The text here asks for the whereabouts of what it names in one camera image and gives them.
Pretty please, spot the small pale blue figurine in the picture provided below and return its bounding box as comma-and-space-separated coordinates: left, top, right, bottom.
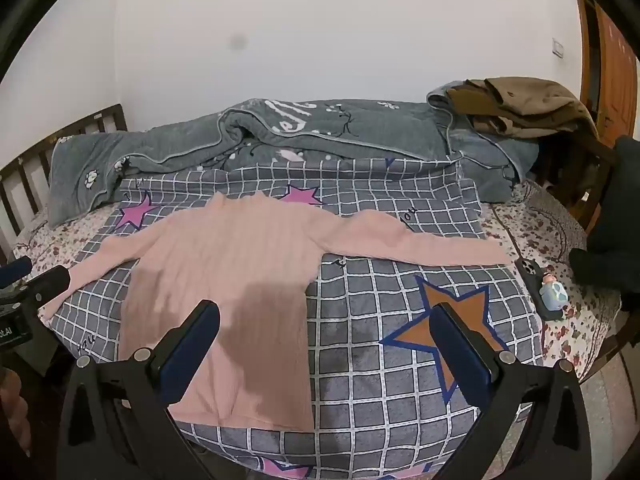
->
540, 274, 570, 313

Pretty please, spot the pink knit sweater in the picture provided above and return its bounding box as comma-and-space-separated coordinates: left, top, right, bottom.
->
39, 192, 511, 433

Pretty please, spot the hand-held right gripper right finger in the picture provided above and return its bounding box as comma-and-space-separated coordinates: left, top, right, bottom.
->
429, 302, 601, 480

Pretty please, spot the dark wooden chair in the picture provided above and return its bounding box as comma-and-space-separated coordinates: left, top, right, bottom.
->
537, 127, 618, 233

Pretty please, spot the black garment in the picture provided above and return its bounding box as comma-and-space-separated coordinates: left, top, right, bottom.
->
569, 136, 640, 348

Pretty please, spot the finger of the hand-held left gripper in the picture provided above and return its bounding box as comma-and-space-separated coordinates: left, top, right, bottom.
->
0, 257, 34, 289
20, 265, 71, 312

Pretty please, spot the dark wooden headboard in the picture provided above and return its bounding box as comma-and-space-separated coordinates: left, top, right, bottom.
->
0, 104, 128, 253

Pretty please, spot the grey-green flower quilt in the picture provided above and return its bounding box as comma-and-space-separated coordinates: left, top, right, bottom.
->
47, 87, 541, 228

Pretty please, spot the grey checked star blanket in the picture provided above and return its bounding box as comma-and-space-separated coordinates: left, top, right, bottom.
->
47, 157, 546, 480

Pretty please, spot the floral bed sheet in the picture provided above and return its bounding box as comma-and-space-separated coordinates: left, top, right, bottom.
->
12, 180, 623, 381

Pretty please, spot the brown wooden door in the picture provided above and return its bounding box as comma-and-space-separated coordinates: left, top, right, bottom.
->
574, 0, 640, 141

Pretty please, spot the person's left hand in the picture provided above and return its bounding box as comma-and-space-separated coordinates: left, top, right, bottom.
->
0, 367, 32, 458

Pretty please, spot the phone in dark case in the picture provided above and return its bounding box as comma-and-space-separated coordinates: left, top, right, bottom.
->
515, 257, 563, 321

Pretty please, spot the brown clothes pile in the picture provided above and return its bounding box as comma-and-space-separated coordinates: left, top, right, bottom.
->
445, 76, 601, 141

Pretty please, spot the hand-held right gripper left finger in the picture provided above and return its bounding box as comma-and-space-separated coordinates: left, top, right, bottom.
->
59, 300, 221, 480

